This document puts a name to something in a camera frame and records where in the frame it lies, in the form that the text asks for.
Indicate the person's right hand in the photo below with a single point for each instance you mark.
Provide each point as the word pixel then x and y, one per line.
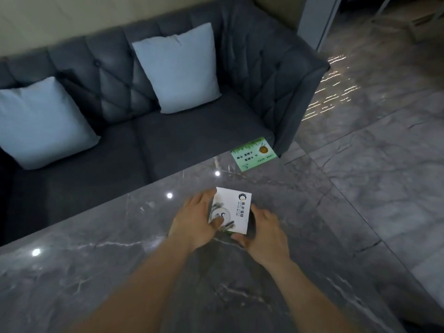
pixel 267 242

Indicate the person's left hand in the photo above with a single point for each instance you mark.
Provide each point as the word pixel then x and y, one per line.
pixel 192 225

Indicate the person's left forearm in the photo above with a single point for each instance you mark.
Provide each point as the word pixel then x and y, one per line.
pixel 138 294

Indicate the person's right forearm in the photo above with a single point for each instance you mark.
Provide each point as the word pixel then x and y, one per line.
pixel 308 301

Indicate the green printed sticker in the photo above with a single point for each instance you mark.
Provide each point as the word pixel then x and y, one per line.
pixel 255 154

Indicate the dark grey tufted sofa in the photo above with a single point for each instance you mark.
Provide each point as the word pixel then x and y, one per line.
pixel 194 135

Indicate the grey marble table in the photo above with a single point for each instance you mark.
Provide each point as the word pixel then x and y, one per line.
pixel 104 273

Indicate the light blue square pillow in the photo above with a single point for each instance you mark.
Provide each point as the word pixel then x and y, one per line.
pixel 180 69
pixel 41 124

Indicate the grey door frame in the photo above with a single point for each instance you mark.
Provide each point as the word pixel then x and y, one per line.
pixel 317 20

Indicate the white furniture frame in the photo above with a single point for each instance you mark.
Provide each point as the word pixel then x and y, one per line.
pixel 423 25

